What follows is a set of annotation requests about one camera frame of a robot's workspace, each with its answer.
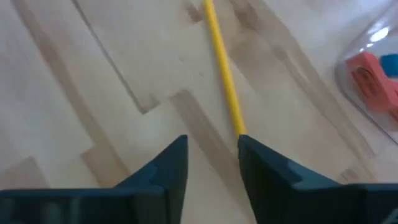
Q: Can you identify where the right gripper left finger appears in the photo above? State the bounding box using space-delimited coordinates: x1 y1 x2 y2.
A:
0 134 190 224

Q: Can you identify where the clear plastic bin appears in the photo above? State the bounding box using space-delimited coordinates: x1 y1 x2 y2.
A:
335 0 398 146

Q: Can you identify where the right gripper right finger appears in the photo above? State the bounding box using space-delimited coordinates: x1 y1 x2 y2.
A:
238 134 398 224

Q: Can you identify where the orange eraser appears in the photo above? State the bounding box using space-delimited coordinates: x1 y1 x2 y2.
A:
345 51 398 123

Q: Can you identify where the small blue eraser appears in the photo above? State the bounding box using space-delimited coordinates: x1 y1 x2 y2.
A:
380 54 398 78

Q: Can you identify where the yellow pencil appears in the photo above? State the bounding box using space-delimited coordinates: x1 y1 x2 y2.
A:
203 0 248 138

